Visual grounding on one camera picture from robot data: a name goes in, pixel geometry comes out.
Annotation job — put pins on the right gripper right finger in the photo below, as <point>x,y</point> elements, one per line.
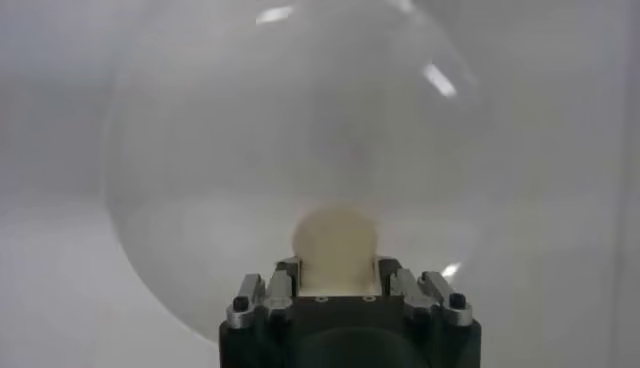
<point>415,295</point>

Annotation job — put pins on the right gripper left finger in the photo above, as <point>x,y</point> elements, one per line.
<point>277,295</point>

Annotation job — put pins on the white steamed baozi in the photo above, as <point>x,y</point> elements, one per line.
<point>335,240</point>

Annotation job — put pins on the white round plate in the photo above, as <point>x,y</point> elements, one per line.
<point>250,125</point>

